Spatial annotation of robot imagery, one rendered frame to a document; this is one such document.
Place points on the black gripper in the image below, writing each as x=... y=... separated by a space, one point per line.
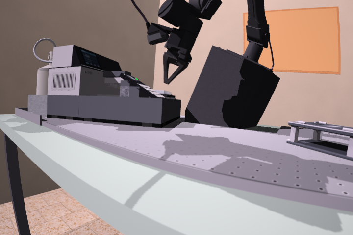
x=178 y=55

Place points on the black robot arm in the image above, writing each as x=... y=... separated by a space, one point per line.
x=186 y=16

